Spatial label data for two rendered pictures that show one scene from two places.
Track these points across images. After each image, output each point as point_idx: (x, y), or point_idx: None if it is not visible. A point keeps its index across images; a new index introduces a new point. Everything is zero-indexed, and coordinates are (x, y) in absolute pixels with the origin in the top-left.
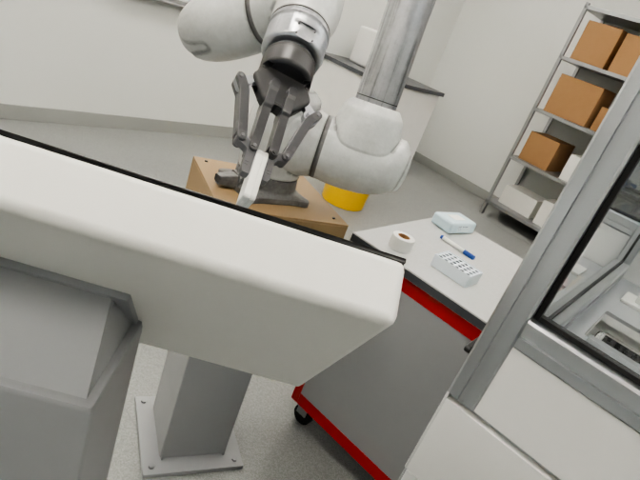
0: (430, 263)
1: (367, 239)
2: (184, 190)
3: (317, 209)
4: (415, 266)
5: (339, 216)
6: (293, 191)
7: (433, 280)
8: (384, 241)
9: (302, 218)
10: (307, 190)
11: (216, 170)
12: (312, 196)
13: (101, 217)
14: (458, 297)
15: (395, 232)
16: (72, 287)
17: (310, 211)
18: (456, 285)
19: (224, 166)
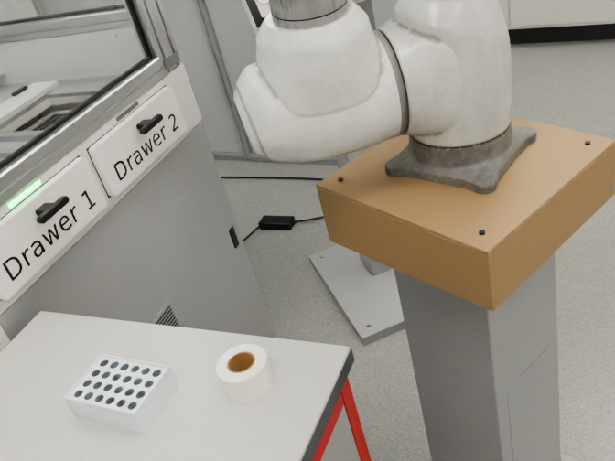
0: (177, 381)
1: (316, 347)
2: None
3: (372, 180)
4: (208, 351)
5: (338, 191)
6: (409, 149)
7: (172, 340)
8: (284, 375)
9: (369, 149)
10: (430, 211)
11: (545, 139)
12: (405, 202)
13: None
14: (130, 334)
15: (261, 357)
16: None
17: (374, 167)
18: None
19: (564, 155)
